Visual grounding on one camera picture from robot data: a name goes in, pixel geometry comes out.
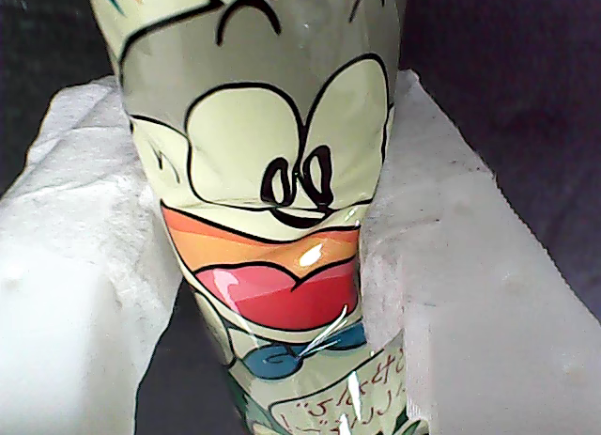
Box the snack bar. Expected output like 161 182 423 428
84 0 431 435

